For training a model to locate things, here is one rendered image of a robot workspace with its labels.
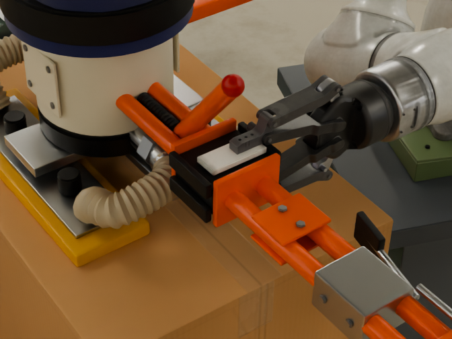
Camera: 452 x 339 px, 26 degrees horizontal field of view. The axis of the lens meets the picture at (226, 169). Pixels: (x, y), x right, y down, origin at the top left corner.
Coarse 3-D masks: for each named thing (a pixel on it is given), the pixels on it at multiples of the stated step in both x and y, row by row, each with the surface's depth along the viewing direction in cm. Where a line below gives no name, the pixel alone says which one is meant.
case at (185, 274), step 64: (192, 64) 143; (0, 192) 120; (320, 192) 121; (0, 256) 119; (64, 256) 112; (128, 256) 112; (192, 256) 112; (256, 256) 112; (320, 256) 112; (0, 320) 133; (64, 320) 105; (128, 320) 104; (192, 320) 105; (256, 320) 112; (320, 320) 120
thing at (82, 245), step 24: (24, 96) 133; (0, 120) 128; (24, 120) 124; (0, 144) 124; (0, 168) 121; (24, 168) 120; (72, 168) 116; (24, 192) 117; (48, 192) 117; (72, 192) 116; (48, 216) 114; (72, 216) 114; (72, 240) 111; (96, 240) 111; (120, 240) 112
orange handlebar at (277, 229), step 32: (224, 0) 130; (128, 96) 112; (160, 96) 113; (160, 128) 108; (288, 192) 100; (256, 224) 97; (288, 224) 95; (320, 224) 96; (288, 256) 93; (384, 320) 87; (416, 320) 87
